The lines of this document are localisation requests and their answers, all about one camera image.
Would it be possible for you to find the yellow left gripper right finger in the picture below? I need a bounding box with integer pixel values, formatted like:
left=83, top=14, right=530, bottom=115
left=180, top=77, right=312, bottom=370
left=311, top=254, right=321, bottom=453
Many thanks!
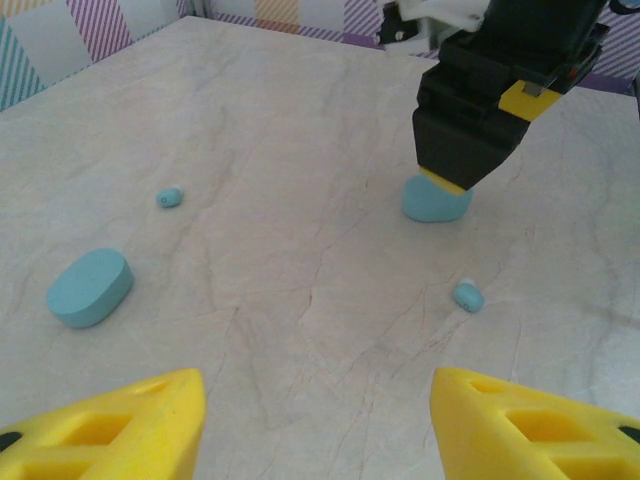
left=431, top=367, right=640, bottom=480

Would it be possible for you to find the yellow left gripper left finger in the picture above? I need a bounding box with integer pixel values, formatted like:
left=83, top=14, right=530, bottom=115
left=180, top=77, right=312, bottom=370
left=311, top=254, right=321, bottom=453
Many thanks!
left=0, top=368, right=207, bottom=480

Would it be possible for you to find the teal wireless earbud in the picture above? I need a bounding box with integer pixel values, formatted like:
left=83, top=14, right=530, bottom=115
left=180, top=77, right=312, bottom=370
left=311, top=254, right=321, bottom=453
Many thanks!
left=452, top=277, right=485, bottom=312
left=155, top=183, right=184, bottom=209

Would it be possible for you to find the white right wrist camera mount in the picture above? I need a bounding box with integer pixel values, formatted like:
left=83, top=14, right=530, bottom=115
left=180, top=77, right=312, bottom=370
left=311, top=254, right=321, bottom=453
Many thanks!
left=375, top=0, right=489, bottom=57

